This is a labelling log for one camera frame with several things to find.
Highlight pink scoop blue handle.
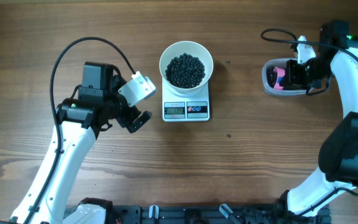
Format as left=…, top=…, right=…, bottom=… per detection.
left=273, top=67, right=285, bottom=90

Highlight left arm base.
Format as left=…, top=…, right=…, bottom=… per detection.
left=63, top=197, right=122, bottom=224

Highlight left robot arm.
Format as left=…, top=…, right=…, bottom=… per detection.
left=9, top=62, right=157, bottom=223

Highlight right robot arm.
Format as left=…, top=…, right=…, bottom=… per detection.
left=262, top=20, right=358, bottom=218

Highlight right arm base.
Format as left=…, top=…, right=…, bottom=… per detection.
left=271, top=190, right=314, bottom=224

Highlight white digital kitchen scale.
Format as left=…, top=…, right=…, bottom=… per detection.
left=162, top=78, right=211, bottom=122

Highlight black beans in bowl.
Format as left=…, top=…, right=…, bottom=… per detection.
left=165, top=53, right=205, bottom=88

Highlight white plastic bowl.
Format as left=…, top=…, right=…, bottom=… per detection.
left=159, top=40, right=214, bottom=81

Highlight clear plastic container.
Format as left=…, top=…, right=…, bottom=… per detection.
left=262, top=58, right=306, bottom=96

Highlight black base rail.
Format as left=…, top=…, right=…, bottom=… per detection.
left=64, top=204, right=332, bottom=224

